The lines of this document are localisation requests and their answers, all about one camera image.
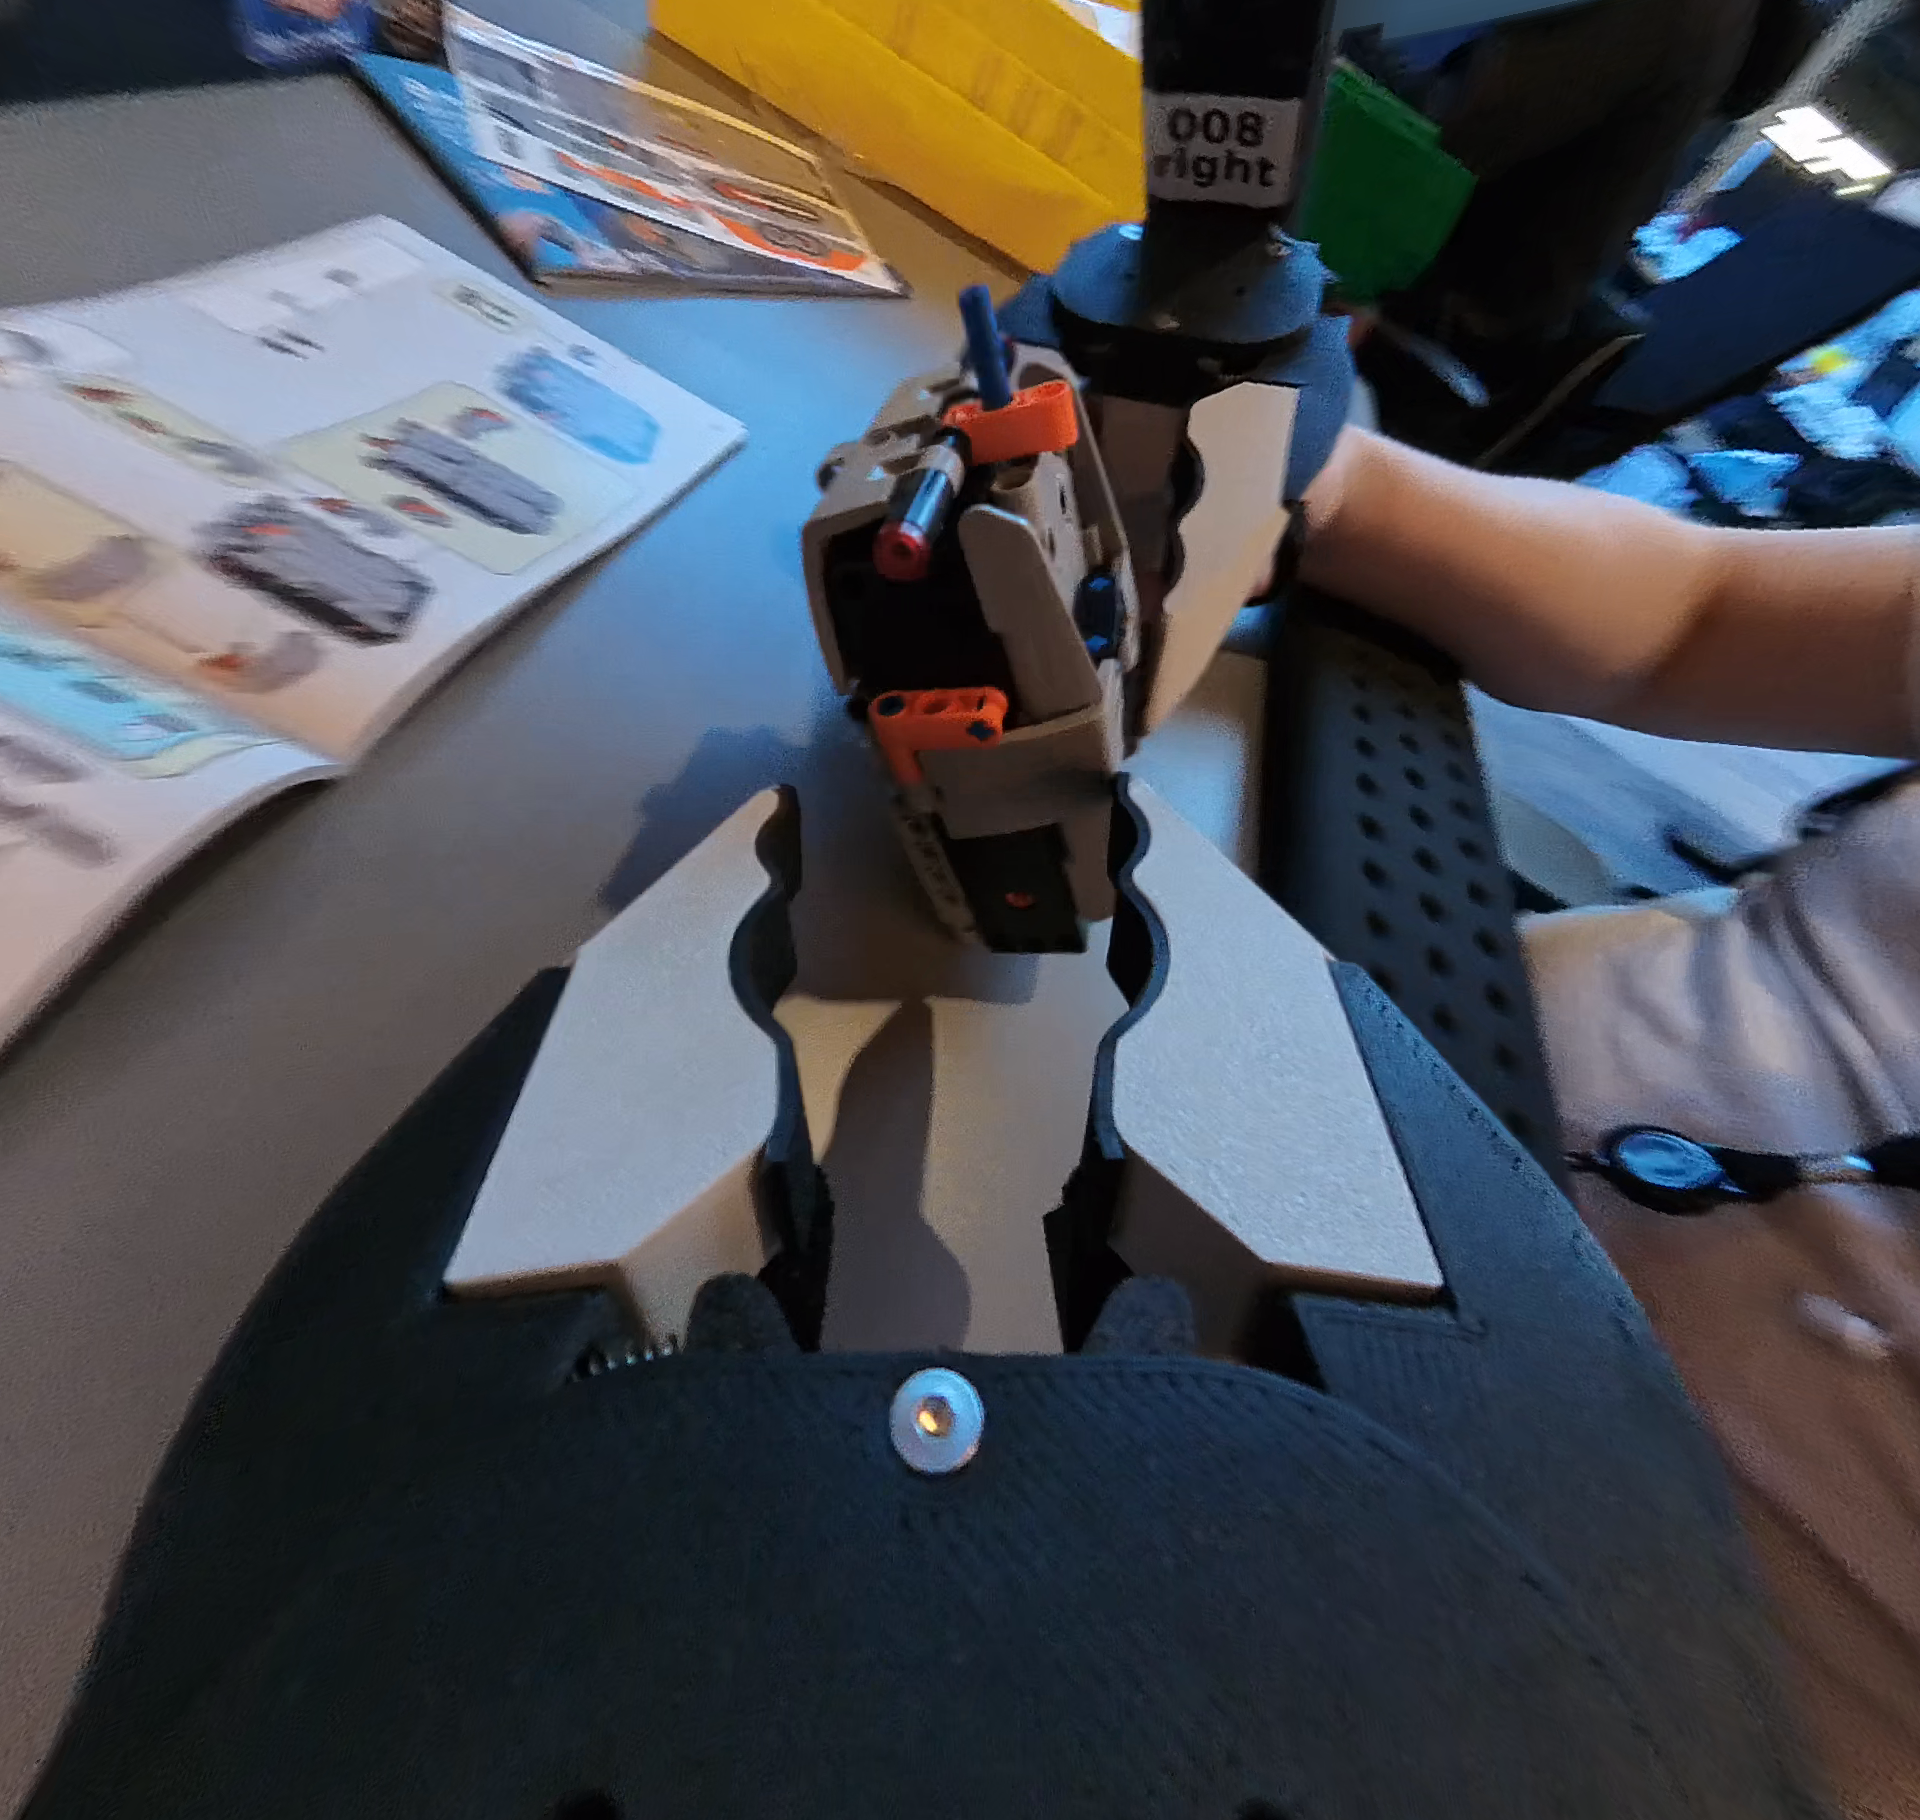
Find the open instruction manual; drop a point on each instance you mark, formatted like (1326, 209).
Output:
(301, 530)

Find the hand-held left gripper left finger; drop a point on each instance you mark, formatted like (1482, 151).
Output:
(646, 1115)

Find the small black blue connector piece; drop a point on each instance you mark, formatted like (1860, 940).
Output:
(1105, 611)

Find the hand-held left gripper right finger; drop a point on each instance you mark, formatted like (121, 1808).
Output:
(1276, 1131)

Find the person's light shirt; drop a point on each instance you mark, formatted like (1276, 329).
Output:
(1771, 978)

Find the grey desk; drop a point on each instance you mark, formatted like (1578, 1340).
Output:
(598, 739)

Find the small blue booklet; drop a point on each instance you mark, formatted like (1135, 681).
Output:
(436, 140)

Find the black badge reel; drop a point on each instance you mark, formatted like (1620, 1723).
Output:
(1659, 1163)

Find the grey building block robot model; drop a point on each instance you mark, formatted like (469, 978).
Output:
(1037, 620)

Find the yellow plastic bin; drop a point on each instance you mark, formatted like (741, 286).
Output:
(901, 51)

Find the black perforated board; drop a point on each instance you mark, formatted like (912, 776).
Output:
(1393, 828)

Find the person's right forearm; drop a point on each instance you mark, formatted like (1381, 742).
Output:
(1573, 588)

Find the green plastic bins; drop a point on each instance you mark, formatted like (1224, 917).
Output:
(1381, 185)

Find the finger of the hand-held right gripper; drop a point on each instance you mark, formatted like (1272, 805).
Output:
(1237, 499)

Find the white sticker sheet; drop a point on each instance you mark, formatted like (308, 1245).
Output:
(646, 156)

